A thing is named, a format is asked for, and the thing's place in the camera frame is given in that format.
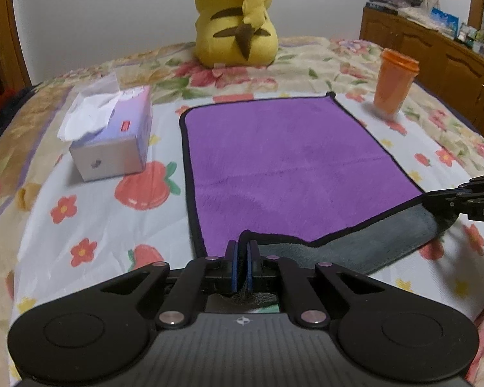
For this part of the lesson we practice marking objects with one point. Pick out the blue picture box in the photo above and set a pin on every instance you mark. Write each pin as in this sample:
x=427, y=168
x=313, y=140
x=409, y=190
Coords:
x=447, y=24

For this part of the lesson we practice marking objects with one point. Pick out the purple and grey towel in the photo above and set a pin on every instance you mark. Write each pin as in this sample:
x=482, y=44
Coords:
x=303, y=179

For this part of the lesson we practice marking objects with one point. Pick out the wooden sideboard cabinet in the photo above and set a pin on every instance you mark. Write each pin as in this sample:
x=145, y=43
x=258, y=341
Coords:
x=450, y=71

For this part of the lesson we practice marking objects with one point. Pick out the purple tissue box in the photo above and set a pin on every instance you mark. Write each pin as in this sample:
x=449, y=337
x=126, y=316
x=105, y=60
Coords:
x=108, y=129

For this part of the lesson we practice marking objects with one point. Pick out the orange lidded cup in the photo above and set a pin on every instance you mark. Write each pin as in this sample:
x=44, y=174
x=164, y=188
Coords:
x=395, y=78

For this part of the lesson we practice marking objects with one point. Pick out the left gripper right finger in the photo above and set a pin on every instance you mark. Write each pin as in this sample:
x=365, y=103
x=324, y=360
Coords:
x=283, y=278

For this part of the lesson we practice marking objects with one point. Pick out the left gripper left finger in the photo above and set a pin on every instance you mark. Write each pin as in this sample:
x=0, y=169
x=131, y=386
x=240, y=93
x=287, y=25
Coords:
x=194, y=284

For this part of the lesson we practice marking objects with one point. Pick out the yellow Pikachu plush toy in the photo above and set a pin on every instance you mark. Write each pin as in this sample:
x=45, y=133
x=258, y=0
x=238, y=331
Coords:
x=235, y=33

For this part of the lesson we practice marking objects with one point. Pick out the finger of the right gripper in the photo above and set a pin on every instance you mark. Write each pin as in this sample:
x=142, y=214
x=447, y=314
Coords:
x=447, y=201

